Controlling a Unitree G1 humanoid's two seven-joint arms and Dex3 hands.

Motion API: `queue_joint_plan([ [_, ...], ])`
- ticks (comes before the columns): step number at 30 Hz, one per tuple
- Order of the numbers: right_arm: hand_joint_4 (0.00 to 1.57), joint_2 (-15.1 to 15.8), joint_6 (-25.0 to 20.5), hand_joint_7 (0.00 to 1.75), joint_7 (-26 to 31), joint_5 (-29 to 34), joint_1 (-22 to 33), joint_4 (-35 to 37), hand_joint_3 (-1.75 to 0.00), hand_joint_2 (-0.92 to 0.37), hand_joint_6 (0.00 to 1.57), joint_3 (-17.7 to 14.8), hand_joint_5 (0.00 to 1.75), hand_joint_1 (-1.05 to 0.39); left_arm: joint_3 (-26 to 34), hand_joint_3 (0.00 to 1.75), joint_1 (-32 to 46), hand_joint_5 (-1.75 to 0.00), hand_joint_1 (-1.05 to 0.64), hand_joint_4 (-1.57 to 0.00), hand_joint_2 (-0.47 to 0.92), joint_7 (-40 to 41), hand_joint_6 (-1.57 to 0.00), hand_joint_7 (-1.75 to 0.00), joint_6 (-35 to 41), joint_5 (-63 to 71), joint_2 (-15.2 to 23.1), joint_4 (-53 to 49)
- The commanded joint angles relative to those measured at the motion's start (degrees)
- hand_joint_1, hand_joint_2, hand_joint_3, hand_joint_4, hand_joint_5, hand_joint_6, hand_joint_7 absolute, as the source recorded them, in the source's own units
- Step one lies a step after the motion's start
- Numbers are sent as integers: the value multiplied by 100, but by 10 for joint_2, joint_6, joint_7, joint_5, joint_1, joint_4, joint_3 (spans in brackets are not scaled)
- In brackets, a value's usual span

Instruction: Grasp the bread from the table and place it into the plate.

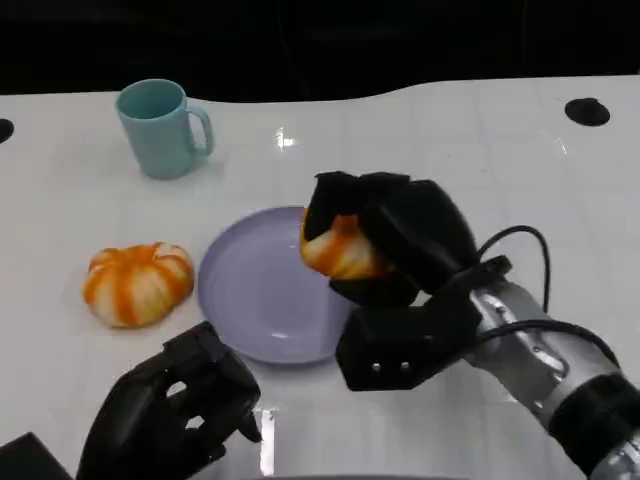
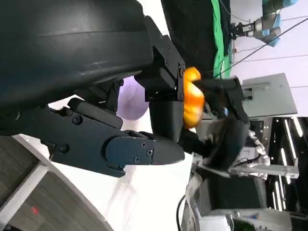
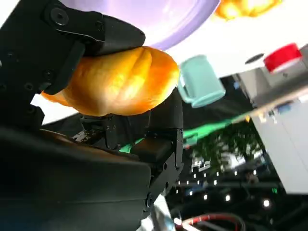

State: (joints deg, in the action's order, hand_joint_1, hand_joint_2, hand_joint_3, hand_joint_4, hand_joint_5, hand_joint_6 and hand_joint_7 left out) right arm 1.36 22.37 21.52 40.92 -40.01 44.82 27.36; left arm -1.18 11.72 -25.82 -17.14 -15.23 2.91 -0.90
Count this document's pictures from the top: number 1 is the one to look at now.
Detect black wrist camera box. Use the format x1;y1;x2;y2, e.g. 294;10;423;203
335;279;484;393
0;431;74;480

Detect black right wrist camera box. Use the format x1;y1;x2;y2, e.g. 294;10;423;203
335;279;484;393

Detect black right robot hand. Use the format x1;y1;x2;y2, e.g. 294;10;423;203
301;170;482;308

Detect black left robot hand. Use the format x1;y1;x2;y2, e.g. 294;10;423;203
75;321;263;480

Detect lilac plate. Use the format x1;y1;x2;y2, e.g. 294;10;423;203
197;205;362;366

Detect orange white toy bread roll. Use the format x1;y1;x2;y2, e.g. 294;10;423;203
82;241;196;330
299;207;397;280

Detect pale green mug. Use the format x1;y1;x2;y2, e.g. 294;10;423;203
115;78;216;181

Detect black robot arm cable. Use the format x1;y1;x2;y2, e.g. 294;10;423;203
477;319;626;374
473;225;552;314

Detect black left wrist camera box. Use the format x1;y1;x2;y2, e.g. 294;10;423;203
0;431;74;480

